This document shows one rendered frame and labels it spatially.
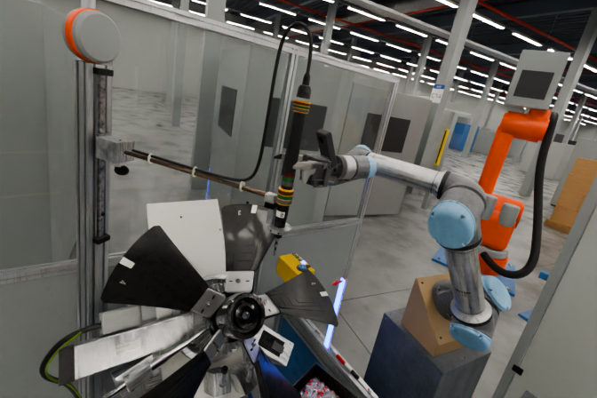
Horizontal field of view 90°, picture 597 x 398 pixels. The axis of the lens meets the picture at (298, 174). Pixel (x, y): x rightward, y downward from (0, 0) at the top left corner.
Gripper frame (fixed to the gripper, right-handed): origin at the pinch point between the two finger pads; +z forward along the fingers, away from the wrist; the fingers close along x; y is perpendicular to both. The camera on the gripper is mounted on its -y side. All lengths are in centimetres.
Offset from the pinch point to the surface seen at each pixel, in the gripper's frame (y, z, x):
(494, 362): 165, -231, -21
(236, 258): 35.9, 4.2, 11.0
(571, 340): 88, -181, -56
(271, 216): 17.0, 0.9, 0.9
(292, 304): 47.3, -10.4, -3.3
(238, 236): 31.2, 2.0, 15.8
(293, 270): 59, -33, 25
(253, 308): 42.6, 5.3, -4.6
